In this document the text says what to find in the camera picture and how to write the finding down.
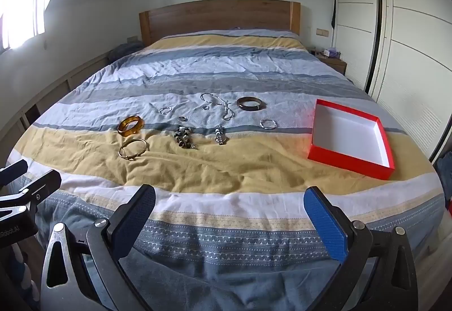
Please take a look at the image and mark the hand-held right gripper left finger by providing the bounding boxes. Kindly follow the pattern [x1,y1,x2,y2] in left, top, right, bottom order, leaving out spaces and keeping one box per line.
[40,184,157,311]

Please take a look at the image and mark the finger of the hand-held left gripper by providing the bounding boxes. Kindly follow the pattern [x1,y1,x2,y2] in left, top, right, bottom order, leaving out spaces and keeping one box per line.
[0,170,62,223]
[0,160,29,188]

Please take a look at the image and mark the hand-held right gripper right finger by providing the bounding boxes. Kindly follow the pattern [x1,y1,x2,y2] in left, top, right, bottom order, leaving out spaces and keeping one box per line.
[304,186,419,311]

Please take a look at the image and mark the thin gold bangle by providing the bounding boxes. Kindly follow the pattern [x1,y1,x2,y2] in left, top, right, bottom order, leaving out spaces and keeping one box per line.
[119,139,149,160]

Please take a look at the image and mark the amber bangle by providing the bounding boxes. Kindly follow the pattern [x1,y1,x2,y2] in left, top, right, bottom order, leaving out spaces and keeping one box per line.
[117,115,145,138]

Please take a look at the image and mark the black white beaded bracelet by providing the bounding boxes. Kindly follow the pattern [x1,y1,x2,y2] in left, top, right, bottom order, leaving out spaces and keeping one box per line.
[174,126,197,150]

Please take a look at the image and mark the red shallow box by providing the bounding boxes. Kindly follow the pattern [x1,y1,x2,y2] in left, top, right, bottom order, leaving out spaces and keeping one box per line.
[307,98,395,181]

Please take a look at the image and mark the blue white cloth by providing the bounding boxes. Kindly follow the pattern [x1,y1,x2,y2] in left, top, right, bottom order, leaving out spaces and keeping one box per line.
[0,247,40,311]

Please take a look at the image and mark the low white shelf unit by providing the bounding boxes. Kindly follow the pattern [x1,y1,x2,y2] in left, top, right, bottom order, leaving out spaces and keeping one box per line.
[0,53,111,144]

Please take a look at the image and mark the pile of clothes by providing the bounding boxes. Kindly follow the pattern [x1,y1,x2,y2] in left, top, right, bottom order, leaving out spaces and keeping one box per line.
[433,151,452,218]

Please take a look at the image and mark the dark brown bangle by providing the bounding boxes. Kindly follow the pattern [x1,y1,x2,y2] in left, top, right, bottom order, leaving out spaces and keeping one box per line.
[236,96,265,111]

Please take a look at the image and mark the blue grey cloth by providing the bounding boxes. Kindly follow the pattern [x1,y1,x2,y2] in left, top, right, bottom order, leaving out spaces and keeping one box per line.
[108,42,145,62]

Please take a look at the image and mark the wooden nightstand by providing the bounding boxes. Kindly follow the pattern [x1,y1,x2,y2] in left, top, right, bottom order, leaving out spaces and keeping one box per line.
[314,49,348,76]

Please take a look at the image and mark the window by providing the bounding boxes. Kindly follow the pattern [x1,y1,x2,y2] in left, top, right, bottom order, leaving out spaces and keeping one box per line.
[0,0,47,50]

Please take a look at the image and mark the white sliding wardrobe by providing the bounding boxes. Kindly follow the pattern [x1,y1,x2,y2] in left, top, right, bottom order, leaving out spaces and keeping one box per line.
[332,0,452,160]

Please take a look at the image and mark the wooden headboard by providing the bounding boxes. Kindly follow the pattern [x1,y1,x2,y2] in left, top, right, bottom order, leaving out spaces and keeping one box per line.
[139,0,301,47]

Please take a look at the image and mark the silver chain necklace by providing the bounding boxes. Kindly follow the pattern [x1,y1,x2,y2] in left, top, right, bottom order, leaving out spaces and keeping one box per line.
[200,92,235,121]

